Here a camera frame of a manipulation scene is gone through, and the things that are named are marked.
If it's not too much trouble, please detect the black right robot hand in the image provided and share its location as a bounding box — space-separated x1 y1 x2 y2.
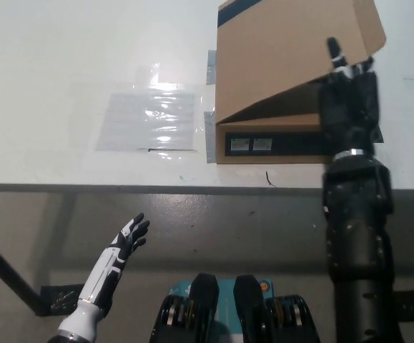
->
318 36 381 159

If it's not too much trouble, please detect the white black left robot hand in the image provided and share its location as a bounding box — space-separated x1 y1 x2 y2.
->
77 213 151 319

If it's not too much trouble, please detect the brown cardboard storage box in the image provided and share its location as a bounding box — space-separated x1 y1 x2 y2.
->
215 0 388 166

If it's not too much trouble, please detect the black ribbed robot body block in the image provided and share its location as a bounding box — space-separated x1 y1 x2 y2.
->
232 274 325 343
149 272 221 343

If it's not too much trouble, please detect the black table leg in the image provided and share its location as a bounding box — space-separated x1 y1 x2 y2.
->
0 227 51 317

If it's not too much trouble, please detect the long grey tape strip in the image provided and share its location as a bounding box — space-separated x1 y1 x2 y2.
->
203 110 218 164

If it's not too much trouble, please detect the short grey tape strip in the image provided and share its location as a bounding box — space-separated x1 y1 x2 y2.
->
205 49 217 85

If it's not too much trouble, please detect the clear plastic film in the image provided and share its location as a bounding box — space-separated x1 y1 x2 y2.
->
71 62 207 161

